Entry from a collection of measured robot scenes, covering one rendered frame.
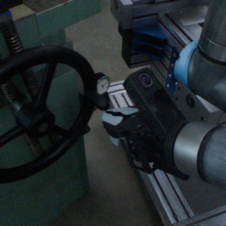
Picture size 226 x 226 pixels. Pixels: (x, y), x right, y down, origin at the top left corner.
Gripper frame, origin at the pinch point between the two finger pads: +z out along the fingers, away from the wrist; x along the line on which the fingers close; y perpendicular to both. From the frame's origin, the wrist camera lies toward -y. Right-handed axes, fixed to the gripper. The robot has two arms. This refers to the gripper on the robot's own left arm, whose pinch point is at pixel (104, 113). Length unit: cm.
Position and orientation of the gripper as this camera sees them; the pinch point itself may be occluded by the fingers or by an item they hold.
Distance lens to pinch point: 55.1
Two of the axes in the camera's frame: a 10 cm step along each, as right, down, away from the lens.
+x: 7.6, -4.5, 4.7
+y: 3.0, 8.8, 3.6
